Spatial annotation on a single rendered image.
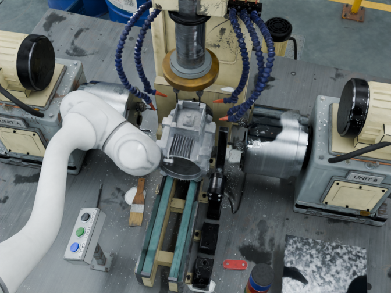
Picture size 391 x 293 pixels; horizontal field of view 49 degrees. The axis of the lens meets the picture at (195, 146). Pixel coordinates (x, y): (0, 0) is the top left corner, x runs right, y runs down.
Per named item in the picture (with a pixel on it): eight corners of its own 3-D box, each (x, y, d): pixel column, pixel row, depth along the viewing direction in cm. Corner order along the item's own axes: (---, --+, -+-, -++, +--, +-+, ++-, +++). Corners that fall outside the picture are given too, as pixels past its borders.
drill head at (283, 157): (226, 127, 173) (230, 85, 152) (329, 142, 169) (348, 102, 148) (216, 180, 160) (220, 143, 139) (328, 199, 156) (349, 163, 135)
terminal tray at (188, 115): (177, 111, 157) (177, 99, 151) (206, 116, 156) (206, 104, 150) (170, 138, 151) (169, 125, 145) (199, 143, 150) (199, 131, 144)
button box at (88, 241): (89, 214, 142) (80, 207, 138) (107, 214, 139) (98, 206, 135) (72, 264, 133) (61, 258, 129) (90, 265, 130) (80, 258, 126)
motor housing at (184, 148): (168, 134, 171) (166, 103, 155) (215, 142, 168) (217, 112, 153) (155, 177, 160) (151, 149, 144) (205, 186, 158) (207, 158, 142)
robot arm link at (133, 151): (171, 152, 116) (134, 122, 117) (162, 149, 100) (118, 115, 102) (146, 183, 116) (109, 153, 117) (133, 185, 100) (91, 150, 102)
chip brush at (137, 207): (135, 178, 173) (135, 177, 172) (148, 179, 173) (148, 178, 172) (128, 226, 162) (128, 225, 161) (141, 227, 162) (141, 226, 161)
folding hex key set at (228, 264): (246, 261, 154) (247, 260, 153) (247, 271, 153) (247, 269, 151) (222, 260, 155) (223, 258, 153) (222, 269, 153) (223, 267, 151)
